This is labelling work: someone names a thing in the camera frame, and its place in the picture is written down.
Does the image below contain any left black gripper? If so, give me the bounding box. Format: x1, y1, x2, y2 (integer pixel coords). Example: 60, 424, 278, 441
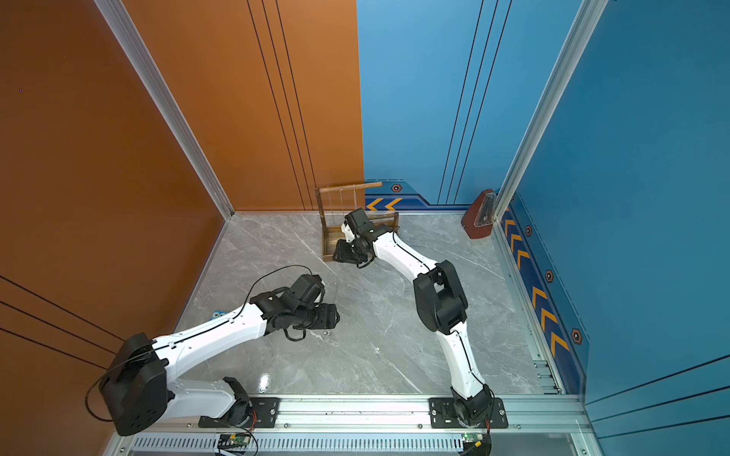
294, 301, 344, 330

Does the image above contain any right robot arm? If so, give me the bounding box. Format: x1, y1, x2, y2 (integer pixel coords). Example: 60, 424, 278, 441
333, 209, 495, 428

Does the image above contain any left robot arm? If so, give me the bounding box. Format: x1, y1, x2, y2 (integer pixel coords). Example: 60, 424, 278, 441
97, 274, 340, 436

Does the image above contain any wooden jewelry display stand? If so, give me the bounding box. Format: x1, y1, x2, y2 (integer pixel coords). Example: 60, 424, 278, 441
315, 182, 399, 261

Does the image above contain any red corner block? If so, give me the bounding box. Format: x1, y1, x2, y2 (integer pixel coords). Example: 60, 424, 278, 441
461, 189, 496, 239

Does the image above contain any left green circuit board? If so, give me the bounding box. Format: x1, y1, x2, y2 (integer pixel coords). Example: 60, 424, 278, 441
218, 433, 251, 450

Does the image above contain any green circuit board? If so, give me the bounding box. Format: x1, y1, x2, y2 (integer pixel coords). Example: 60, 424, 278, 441
462, 432, 486, 447
218, 433, 251, 450

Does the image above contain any right green circuit board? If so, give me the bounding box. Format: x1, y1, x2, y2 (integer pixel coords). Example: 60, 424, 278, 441
462, 432, 486, 447

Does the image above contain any aluminium front rail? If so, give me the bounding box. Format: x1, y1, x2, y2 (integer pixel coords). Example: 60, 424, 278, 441
146, 394, 593, 433

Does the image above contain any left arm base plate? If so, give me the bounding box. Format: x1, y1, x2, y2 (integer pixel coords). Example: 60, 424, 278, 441
198, 397, 281, 431

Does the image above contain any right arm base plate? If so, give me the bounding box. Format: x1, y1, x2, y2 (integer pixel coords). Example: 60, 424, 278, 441
428, 397, 509, 429

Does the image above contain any right aluminium corner post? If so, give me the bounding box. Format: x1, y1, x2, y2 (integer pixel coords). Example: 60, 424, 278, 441
492, 0, 608, 222

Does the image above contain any aluminium corner post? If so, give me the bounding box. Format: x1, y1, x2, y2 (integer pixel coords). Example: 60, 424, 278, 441
95, 0, 235, 220
492, 0, 608, 222

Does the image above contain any left aluminium corner post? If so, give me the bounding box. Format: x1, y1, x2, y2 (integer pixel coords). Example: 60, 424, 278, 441
95, 0, 235, 220

